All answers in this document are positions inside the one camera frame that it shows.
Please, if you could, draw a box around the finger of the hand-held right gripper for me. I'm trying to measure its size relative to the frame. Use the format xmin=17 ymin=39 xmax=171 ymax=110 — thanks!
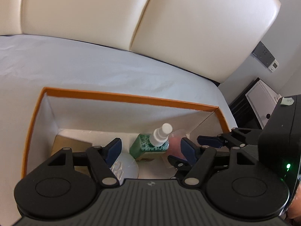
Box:
xmin=197 ymin=127 xmax=262 ymax=150
xmin=167 ymin=155 xmax=189 ymax=180

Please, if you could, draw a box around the person's right hand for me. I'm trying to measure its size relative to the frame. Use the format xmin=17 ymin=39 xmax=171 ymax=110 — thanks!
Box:
xmin=286 ymin=202 xmax=301 ymax=226

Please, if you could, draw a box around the green spray bottle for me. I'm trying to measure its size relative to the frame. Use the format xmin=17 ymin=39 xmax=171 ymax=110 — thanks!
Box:
xmin=129 ymin=123 xmax=173 ymax=162

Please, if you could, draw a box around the brown cardboard box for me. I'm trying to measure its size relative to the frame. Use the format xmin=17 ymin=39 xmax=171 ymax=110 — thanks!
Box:
xmin=50 ymin=135 xmax=93 ymax=177

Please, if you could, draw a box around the pink plastic bottle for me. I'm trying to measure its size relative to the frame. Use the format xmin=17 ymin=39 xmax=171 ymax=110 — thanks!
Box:
xmin=167 ymin=128 xmax=189 ymax=161

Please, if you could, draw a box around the grey wall switch panel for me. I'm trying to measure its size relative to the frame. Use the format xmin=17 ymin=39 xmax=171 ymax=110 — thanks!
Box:
xmin=252 ymin=41 xmax=276 ymax=67

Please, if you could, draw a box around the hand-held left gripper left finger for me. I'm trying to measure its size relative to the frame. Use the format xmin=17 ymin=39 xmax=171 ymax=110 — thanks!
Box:
xmin=46 ymin=138 xmax=123 ymax=186

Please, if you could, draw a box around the orange cardboard box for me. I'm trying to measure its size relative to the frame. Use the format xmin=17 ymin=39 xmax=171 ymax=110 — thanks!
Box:
xmin=21 ymin=87 xmax=231 ymax=187

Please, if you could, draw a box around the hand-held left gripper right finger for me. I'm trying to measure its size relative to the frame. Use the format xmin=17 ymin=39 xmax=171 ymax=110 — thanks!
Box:
xmin=180 ymin=137 xmax=256 ymax=186

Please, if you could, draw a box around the white black nightstand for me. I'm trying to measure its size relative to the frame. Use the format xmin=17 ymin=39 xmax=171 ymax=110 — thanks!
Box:
xmin=229 ymin=78 xmax=283 ymax=130

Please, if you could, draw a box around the cream padded headboard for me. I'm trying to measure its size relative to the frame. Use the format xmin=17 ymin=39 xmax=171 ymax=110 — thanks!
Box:
xmin=0 ymin=0 xmax=282 ymax=84

